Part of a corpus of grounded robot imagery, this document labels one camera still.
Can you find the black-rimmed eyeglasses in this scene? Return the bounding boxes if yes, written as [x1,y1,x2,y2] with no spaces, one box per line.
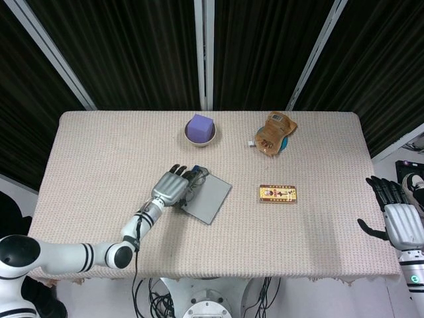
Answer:
[185,167,211,199]

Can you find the blue glasses case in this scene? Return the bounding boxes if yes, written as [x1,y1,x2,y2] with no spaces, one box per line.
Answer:
[180,164,232,226]

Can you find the purple foam cube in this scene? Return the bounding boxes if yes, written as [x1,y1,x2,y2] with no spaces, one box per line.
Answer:
[186,113,213,143]

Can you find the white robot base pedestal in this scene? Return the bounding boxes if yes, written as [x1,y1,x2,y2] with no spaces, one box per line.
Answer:
[162,277,256,318]

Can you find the black electronic device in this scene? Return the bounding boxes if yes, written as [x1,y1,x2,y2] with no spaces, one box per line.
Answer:
[395,159,424,183]

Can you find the yellow red flat box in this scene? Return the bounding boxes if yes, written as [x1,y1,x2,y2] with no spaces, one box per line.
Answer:
[258,184,298,205]

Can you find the black cable bundle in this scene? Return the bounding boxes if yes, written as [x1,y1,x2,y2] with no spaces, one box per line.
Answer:
[138,277,176,318]
[243,277,282,318]

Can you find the brown spout pouch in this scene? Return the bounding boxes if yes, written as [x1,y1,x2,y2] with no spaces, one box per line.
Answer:
[248,111,298,156]

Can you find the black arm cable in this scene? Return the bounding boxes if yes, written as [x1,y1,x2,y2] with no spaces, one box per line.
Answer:
[131,211,146,318]

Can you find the beige woven tablecloth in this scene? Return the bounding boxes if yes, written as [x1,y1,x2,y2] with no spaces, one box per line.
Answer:
[23,110,403,286]

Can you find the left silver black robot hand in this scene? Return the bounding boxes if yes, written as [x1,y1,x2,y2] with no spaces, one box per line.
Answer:
[150,164,200,209]

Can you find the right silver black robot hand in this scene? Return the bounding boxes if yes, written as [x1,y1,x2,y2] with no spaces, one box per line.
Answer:
[357,175,424,250]

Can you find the black pleated curtain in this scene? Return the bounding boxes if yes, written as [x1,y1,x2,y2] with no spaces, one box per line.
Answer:
[0,0,424,191]

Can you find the white black sneaker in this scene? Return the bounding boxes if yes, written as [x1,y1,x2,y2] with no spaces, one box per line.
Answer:
[401,172,424,201]

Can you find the beige bowl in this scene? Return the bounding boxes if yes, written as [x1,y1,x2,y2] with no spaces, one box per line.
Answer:
[184,118,217,148]

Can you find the grey aluminium frame post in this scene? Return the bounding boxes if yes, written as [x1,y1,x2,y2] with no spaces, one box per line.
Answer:
[370,123,424,163]
[5,0,97,111]
[193,0,216,111]
[285,0,348,112]

